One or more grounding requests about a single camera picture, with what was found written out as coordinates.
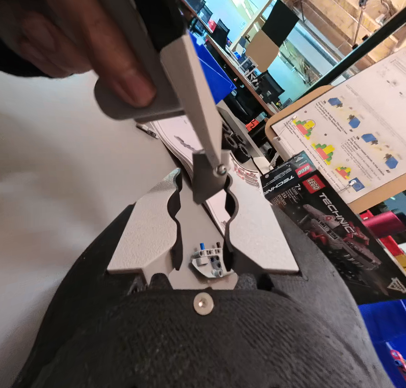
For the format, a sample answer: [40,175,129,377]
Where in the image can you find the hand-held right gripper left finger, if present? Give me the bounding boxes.
[107,168,184,289]

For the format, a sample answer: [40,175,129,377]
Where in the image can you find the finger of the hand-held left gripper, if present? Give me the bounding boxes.
[159,32,227,175]
[192,149,231,205]

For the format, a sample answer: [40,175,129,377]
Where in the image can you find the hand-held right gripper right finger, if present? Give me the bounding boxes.
[224,171,300,276]

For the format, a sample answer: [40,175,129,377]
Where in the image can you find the white toy brick assembly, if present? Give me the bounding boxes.
[190,242,227,279]

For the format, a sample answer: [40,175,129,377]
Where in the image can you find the white desk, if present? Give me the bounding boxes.
[0,70,191,388]

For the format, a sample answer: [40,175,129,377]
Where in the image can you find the person's left hand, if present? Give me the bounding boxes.
[0,0,157,107]

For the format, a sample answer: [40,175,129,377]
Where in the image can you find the blue plastic bin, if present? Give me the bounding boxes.
[358,299,406,388]
[189,31,237,104]

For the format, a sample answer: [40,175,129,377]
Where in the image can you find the red sticker sheet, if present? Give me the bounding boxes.
[230,159,264,192]

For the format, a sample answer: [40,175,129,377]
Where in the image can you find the open instruction booklet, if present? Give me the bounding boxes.
[149,116,235,236]

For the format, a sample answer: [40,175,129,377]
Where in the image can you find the long wooden table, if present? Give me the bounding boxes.
[171,0,280,115]

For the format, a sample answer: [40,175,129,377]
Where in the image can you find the black toy gears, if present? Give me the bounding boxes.
[220,121,251,163]

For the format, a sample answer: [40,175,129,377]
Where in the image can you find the grey tray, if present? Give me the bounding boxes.
[216,101,270,173]

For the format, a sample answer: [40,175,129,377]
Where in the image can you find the black toy set box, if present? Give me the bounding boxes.
[260,151,406,304]

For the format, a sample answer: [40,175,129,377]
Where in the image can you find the black office chair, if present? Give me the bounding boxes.
[255,70,286,106]

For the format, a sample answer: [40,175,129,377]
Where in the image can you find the cardboard panel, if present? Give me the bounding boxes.
[246,29,281,72]

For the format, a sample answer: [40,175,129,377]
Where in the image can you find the black panel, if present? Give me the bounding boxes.
[262,0,300,47]

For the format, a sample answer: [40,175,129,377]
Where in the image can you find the red toy bricks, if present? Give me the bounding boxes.
[360,210,406,268]

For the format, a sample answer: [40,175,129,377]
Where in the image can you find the wooden board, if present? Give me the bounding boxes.
[265,48,406,214]

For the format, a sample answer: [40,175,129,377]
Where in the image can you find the black metal pole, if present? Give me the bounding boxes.
[298,8,406,99]

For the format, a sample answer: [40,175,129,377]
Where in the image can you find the printed instruction sheet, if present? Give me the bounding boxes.
[272,50,406,204]

